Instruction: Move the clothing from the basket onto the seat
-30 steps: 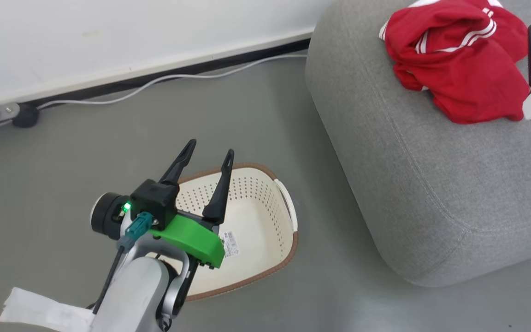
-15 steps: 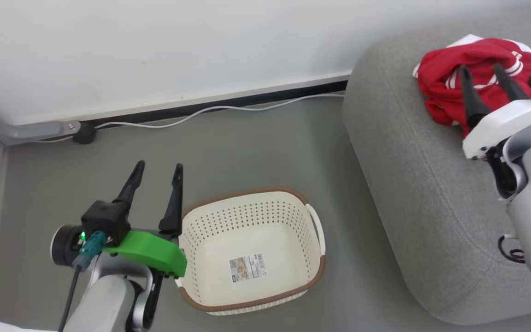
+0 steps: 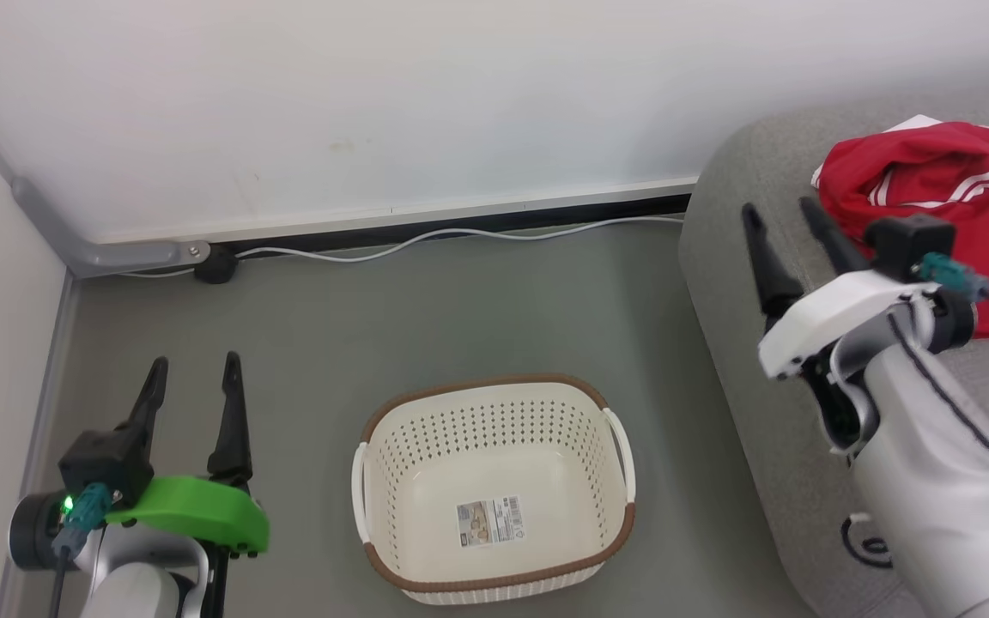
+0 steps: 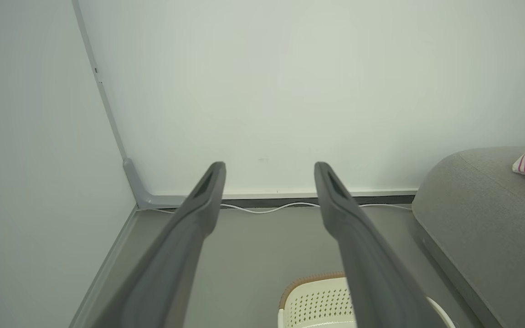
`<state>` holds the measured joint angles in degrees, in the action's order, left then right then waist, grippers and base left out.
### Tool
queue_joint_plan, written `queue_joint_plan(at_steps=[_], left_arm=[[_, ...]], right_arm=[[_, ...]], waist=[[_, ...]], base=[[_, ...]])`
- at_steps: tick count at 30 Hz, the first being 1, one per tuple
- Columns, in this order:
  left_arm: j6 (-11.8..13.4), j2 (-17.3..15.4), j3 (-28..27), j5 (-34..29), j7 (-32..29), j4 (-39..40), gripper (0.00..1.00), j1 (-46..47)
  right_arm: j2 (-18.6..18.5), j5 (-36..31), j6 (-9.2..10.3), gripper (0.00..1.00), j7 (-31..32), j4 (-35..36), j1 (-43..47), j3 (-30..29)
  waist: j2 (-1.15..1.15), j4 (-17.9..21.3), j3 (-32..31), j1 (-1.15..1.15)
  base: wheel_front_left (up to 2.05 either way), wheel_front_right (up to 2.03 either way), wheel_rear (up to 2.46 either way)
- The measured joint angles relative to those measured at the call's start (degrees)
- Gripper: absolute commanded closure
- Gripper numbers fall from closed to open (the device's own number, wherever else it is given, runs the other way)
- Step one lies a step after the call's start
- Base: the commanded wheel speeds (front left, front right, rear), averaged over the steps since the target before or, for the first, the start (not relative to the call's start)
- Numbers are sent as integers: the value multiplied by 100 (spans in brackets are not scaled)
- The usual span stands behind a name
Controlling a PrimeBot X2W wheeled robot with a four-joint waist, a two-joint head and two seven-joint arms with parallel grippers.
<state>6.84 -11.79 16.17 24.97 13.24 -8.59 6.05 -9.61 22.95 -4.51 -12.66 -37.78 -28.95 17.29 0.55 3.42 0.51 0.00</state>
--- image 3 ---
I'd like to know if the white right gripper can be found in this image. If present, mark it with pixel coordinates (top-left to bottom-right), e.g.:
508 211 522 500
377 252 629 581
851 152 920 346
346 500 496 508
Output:
741 197 942 383

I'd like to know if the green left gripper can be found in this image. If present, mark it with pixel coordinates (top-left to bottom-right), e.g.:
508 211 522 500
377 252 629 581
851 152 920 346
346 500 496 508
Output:
106 351 271 555

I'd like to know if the red jacket with white stripes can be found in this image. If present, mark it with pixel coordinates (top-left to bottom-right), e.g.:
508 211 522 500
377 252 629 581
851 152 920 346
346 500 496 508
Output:
810 114 989 340

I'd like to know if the cream laundry basket brown rim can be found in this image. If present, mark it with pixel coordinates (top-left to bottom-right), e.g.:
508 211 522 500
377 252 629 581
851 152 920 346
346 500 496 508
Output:
350 373 637 606

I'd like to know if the grey fabric sofa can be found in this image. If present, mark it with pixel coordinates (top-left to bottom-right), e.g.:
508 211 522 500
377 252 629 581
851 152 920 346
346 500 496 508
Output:
679 77 989 618

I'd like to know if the grey floor skirting strip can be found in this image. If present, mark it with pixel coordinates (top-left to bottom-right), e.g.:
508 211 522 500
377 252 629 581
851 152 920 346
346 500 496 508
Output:
0 270 79 618

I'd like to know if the black round plug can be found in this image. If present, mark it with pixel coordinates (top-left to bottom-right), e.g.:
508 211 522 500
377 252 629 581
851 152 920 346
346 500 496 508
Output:
194 245 240 286

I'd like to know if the printed label sticker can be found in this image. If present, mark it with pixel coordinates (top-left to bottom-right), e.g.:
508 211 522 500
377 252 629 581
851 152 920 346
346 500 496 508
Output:
457 495 527 548

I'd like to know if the white baseboard with dark gap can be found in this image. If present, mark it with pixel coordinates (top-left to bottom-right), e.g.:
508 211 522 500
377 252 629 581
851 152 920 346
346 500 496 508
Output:
95 176 700 258

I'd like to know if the teal camera cable connector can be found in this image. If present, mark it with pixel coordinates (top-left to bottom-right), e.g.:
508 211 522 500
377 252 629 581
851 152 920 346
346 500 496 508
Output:
918 252 989 346
46 482 114 618

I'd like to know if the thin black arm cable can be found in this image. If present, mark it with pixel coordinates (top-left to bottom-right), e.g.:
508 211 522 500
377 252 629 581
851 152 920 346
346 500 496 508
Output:
888 313 989 520

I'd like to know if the thin white cable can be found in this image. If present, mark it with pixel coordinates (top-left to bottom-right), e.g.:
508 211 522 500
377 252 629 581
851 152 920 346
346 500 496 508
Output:
117 215 686 280

